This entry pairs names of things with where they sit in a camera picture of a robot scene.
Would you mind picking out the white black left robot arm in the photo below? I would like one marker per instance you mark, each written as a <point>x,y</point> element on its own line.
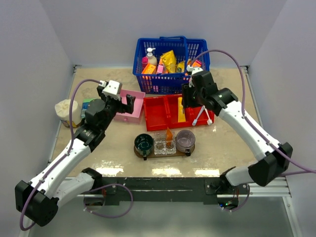
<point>40,198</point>

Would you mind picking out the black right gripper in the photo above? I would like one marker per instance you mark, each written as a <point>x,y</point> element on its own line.
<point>186,101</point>

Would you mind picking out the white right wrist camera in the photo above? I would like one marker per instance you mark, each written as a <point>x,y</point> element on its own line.
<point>191,71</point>

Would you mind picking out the white pump lotion bottle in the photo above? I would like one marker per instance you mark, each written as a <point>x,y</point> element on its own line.
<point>151,58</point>

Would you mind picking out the red three-compartment bin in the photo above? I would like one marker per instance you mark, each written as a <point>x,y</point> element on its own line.
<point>162,112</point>

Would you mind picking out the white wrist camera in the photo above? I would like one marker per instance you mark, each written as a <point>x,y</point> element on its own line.
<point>111,88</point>
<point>191,71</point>

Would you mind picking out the cream tissue roll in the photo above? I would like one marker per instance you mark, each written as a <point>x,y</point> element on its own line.
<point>62,111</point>

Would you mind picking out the clear acrylic toothbrush holder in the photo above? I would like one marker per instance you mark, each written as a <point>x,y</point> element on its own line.
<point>160,144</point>

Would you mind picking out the orange box in basket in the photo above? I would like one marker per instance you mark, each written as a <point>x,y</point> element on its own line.
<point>193,64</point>

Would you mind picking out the yellow snack bag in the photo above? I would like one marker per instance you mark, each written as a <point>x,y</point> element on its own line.
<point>169,61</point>

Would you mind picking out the brown wooden oval tray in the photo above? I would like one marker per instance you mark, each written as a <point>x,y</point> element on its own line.
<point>177,154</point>

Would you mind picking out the pink drawer box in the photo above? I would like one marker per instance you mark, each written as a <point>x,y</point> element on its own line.
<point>135,117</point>

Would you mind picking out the pink small box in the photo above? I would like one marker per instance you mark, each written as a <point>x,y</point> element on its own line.
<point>160,69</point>

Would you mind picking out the light blue toothbrush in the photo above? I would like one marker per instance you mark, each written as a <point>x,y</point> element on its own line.
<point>197,117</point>

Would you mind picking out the translucent purple mug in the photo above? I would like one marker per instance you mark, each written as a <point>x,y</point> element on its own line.
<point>185,142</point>

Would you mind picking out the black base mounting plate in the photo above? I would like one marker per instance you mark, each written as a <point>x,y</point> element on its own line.
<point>165,189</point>

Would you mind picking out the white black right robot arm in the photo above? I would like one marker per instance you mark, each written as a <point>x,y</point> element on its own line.
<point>270,163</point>

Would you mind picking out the orange carton left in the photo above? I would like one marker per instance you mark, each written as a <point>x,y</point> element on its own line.
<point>149,69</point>

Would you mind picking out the blue plastic shopping basket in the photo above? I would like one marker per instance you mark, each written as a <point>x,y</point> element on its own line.
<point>167,83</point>

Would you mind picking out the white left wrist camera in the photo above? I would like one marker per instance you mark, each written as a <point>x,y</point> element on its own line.
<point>111,88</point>

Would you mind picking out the aluminium frame rail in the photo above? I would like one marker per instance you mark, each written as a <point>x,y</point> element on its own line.
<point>277,188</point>

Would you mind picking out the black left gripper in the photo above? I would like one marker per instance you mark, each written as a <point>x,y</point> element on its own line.
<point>123,107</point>

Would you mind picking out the yellow green packet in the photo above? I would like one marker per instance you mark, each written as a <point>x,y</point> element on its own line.
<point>181,67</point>

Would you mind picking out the dark green mug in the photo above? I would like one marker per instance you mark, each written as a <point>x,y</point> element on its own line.
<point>144,145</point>

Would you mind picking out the green blue carton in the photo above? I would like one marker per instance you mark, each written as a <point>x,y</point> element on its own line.
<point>84,107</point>

